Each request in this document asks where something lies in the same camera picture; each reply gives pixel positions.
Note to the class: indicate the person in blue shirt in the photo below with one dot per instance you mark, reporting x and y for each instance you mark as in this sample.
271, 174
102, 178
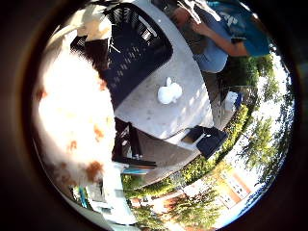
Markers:
221, 32

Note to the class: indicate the orange and white building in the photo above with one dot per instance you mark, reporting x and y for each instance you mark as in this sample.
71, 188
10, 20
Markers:
231, 189

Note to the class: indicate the white and blue box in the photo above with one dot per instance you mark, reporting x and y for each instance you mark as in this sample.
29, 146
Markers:
231, 101

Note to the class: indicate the black plastic slotted basket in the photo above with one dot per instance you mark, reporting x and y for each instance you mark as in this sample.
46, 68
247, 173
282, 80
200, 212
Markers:
138, 48

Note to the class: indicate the white brown spotted plush toy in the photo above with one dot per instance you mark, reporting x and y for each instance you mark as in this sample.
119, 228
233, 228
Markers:
72, 109

